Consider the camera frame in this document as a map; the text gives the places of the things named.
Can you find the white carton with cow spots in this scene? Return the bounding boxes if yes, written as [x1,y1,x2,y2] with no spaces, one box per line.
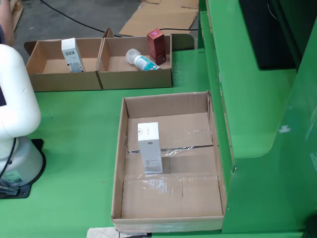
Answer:
[61,37,86,73]

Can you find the person's right forearm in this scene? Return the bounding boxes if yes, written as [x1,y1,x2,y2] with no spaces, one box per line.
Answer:
[0,0,15,47]

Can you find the open brown cardboard box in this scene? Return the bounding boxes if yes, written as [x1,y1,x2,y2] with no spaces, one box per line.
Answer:
[23,28,113,93]
[96,34,173,90]

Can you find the large shallow cardboard tray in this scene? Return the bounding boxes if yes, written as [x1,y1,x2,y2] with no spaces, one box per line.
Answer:
[110,91,227,234]

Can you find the flattened cardboard sheet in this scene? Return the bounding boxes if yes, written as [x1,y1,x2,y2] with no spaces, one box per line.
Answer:
[118,0,200,36]

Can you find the white d'Alba carton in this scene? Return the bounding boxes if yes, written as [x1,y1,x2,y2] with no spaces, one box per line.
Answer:
[137,121,164,175]

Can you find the white bottle teal label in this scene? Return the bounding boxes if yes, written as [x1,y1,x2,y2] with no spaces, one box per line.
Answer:
[124,48,162,71]

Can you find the dark red carton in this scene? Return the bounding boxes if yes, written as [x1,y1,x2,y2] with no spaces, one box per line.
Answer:
[146,28,166,66]

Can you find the green metal corner plate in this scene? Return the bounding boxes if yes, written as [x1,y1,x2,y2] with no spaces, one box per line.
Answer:
[170,33,195,52]

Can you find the green metal machine cabinet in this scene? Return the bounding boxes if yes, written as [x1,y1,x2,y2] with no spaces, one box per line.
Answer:
[197,0,317,234]

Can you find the white paper scribbled lines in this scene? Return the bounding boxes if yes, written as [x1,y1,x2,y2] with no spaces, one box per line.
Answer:
[86,227,153,238]

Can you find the black floor cable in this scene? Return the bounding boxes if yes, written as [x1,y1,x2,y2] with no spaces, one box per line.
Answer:
[39,0,199,38]

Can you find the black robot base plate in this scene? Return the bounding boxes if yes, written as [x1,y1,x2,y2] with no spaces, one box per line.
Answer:
[0,138,47,199]

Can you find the long black robot cable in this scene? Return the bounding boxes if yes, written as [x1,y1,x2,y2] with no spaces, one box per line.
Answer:
[0,137,18,184]

